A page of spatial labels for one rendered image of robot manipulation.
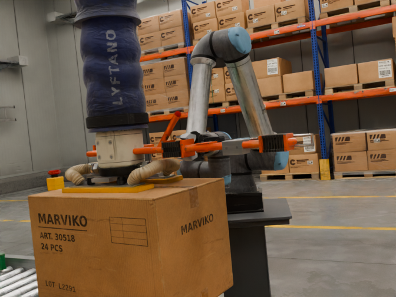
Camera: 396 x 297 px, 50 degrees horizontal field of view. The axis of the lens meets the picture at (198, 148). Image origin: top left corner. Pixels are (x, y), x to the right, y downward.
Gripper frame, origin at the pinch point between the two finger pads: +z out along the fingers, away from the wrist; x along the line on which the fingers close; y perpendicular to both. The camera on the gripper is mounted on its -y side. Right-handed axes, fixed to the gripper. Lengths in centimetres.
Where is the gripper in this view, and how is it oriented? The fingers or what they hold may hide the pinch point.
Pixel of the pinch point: (184, 147)
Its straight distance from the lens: 144.5
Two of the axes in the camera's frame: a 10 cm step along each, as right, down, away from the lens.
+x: -0.8, -10.0, -0.3
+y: -8.9, 0.6, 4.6
